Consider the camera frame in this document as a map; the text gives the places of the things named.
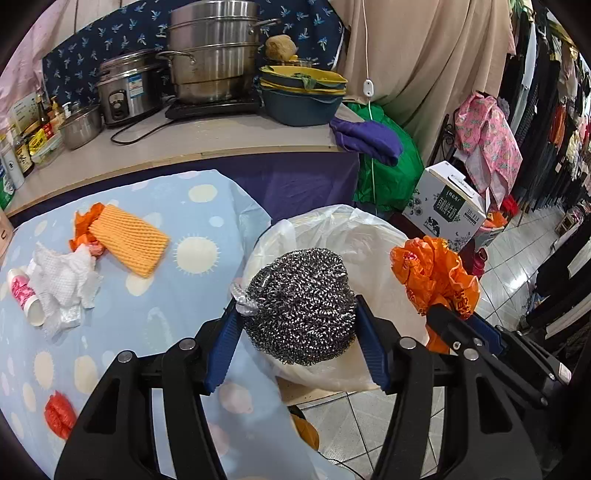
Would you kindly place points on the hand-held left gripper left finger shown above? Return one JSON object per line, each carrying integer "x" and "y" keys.
{"x": 224, "y": 344}

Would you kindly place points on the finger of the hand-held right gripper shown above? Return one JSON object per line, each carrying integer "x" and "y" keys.
{"x": 443, "y": 325}
{"x": 485, "y": 328}

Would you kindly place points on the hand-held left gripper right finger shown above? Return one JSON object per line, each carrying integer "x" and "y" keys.
{"x": 371, "y": 344}

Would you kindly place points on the orange plastic bag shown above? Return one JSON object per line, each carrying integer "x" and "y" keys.
{"x": 83, "y": 224}
{"x": 434, "y": 272}

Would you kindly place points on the steel wool scourer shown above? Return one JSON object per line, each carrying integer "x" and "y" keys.
{"x": 300, "y": 304}

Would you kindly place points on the white plastic trash bag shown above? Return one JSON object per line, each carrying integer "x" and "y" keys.
{"x": 323, "y": 230}

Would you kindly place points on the blue dotted blanket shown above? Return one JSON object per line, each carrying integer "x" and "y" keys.
{"x": 184, "y": 295}

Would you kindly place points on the orange rounded object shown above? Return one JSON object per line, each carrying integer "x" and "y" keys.
{"x": 307, "y": 431}

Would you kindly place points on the white cardboard milk box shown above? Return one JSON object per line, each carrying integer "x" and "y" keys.
{"x": 443, "y": 207}

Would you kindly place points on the orange foam fruit net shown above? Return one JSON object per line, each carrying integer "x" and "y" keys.
{"x": 129, "y": 240}

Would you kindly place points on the green plastic bag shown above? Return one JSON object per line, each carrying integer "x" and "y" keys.
{"x": 392, "y": 184}

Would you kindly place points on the dark purple table skirt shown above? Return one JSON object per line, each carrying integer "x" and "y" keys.
{"x": 295, "y": 184}

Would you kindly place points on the crumpled white paper tissue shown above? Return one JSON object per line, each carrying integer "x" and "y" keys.
{"x": 60, "y": 277}

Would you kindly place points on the crumpled red plastic bag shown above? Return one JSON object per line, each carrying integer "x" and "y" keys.
{"x": 60, "y": 413}

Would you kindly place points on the black metal rack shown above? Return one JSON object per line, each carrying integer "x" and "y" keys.
{"x": 447, "y": 138}

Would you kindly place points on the pink floral garment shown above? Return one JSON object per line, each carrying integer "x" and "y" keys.
{"x": 485, "y": 134}

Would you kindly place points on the purple cloth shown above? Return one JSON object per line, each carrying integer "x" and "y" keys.
{"x": 364, "y": 138}

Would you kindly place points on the small white bottle pink label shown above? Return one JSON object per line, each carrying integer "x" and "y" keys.
{"x": 21, "y": 290}

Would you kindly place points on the row of hanging clothes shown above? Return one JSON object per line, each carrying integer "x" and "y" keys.
{"x": 540, "y": 115}

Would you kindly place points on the black induction cooktop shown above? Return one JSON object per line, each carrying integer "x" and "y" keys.
{"x": 207, "y": 108}

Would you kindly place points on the dark blue plastic basin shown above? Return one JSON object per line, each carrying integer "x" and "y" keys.
{"x": 295, "y": 110}

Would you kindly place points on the steel bowl with lid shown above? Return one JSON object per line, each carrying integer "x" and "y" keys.
{"x": 81, "y": 129}

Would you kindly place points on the clear plastic food container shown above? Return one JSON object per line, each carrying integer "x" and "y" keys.
{"x": 48, "y": 152}

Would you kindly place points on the yellow plastic basin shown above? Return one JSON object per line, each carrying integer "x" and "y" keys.
{"x": 277, "y": 89}
{"x": 277, "y": 71}

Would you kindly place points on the beige curtain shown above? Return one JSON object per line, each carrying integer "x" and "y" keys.
{"x": 425, "y": 60}

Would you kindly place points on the green white tin can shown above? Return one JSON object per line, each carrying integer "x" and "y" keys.
{"x": 5, "y": 191}

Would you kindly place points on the green scouring cloth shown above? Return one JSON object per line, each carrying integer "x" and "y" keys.
{"x": 318, "y": 82}

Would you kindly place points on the steel rice cooker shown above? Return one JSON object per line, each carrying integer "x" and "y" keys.
{"x": 134, "y": 92}

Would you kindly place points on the dark sauce bottle yellow label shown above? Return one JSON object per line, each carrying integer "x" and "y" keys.
{"x": 23, "y": 159}

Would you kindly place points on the yellow seasoning packet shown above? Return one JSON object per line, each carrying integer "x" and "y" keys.
{"x": 37, "y": 141}

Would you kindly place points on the white cylindrical bottle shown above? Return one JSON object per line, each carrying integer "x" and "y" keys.
{"x": 11, "y": 161}

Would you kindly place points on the amber pump bottle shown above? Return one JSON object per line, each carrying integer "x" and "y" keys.
{"x": 56, "y": 113}

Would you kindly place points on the large steel steamer pot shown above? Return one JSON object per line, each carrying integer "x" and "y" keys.
{"x": 212, "y": 55}

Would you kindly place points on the dark glass bottle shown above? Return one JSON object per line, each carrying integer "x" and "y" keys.
{"x": 44, "y": 113}

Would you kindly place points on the brown loofah sponge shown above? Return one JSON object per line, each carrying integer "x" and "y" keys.
{"x": 279, "y": 48}

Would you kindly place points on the white green carton box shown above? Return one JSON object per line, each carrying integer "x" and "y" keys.
{"x": 23, "y": 110}

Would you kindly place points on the navy printed cloth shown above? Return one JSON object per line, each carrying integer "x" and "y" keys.
{"x": 78, "y": 50}

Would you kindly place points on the pink dotted curtain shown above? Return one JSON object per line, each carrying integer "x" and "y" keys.
{"x": 27, "y": 69}

